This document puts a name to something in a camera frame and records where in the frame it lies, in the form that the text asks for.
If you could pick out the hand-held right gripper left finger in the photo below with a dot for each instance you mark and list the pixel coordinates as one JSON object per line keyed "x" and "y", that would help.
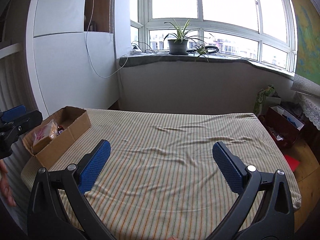
{"x": 96, "y": 165}

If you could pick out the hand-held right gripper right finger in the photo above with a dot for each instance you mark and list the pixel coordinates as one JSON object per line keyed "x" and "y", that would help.
{"x": 227, "y": 167}

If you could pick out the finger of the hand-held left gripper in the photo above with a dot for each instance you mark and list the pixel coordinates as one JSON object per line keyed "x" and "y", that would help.
{"x": 15, "y": 112}
{"x": 31, "y": 120}

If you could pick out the sliced bread packet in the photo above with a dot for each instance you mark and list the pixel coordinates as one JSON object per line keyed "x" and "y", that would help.
{"x": 45, "y": 136}

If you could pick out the red clear snack packet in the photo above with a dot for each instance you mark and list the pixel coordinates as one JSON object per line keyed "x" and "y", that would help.
{"x": 61, "y": 130}

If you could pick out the brown cardboard box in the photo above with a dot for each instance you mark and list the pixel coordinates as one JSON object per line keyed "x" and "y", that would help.
{"x": 65, "y": 140}

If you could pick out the person's left hand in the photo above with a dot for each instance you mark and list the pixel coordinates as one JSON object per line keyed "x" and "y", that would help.
{"x": 7, "y": 190}

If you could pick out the white radiator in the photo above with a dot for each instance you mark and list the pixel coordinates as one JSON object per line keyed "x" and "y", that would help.
{"x": 10, "y": 85}

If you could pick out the striped bed sheet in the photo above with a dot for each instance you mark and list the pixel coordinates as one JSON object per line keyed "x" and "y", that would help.
{"x": 187, "y": 167}

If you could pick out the white cabinet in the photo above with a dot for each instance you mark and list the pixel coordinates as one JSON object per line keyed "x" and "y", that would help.
{"x": 65, "y": 75}

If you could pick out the red folder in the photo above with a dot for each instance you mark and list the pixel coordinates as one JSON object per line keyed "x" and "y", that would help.
{"x": 292, "y": 162}

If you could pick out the red gift bag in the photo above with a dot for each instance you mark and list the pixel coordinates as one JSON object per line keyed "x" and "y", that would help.
{"x": 282, "y": 127}

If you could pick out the green paper bag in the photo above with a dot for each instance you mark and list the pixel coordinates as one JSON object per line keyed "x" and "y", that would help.
{"x": 263, "y": 102}

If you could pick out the white lace cloth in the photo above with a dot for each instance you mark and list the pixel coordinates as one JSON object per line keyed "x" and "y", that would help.
{"x": 310, "y": 110}

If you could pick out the grey patterned box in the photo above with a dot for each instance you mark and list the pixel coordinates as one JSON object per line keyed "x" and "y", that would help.
{"x": 306, "y": 85}

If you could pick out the small spider plant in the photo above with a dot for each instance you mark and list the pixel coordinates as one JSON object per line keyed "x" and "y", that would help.
{"x": 201, "y": 52}

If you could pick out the white power strip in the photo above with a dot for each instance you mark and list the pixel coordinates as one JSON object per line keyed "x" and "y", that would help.
{"x": 136, "y": 51}

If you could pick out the potted spider plant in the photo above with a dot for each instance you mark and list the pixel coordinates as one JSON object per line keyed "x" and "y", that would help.
{"x": 178, "y": 46}

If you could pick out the white framed window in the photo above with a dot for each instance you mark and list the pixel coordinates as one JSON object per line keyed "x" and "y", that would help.
{"x": 225, "y": 5}

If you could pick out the wall map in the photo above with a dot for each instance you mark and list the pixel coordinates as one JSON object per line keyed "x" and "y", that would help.
{"x": 307, "y": 35}

